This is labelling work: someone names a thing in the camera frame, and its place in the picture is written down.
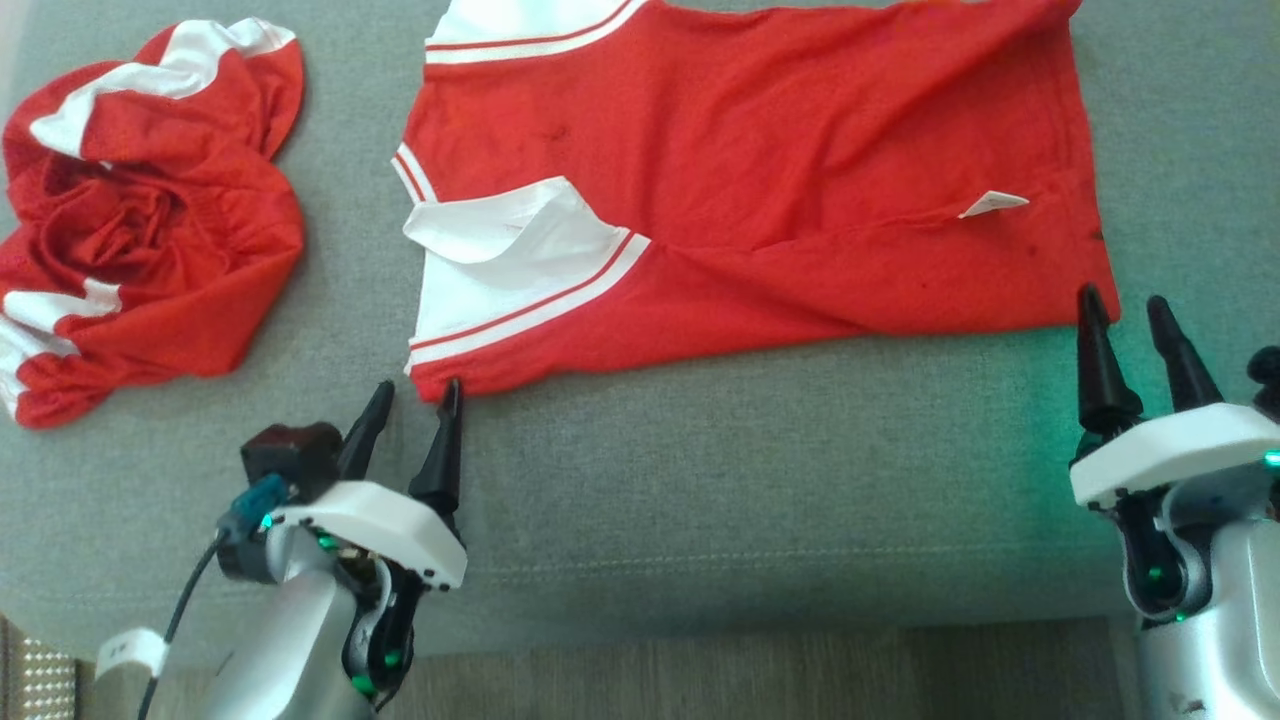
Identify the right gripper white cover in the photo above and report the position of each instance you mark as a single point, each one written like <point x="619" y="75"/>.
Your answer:
<point x="1170" y="450"/>

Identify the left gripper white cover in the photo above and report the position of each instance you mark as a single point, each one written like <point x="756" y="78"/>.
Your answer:
<point x="380" y="525"/>

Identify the red shorts white stripes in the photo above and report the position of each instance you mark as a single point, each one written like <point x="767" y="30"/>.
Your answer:
<point x="150" y="250"/>

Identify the red jersey shirt white sleeves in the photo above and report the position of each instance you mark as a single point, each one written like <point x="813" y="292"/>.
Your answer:
<point x="760" y="150"/>

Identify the grey fabric sofa seat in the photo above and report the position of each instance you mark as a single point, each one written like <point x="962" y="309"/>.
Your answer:
<point x="720" y="480"/>

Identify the beige woven laundry basket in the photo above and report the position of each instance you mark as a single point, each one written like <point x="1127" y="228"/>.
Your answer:
<point x="35" y="680"/>

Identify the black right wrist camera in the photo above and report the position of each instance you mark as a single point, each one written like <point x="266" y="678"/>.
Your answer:
<point x="1266" y="380"/>

